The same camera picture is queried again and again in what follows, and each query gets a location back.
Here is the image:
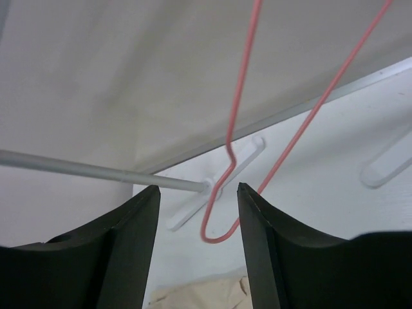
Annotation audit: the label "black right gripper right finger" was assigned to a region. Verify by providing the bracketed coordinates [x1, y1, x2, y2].
[238, 183, 411, 308]

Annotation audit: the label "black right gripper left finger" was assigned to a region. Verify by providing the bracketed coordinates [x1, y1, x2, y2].
[1, 185, 160, 308]

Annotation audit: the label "beige cargo trousers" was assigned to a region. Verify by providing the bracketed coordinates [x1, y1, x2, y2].
[147, 268, 252, 309]

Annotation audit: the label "pink wire hanger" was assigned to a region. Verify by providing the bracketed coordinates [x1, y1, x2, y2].
[200, 0, 393, 245]

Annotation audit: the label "white clothes rack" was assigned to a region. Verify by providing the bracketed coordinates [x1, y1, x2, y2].
[1, 119, 411, 234]

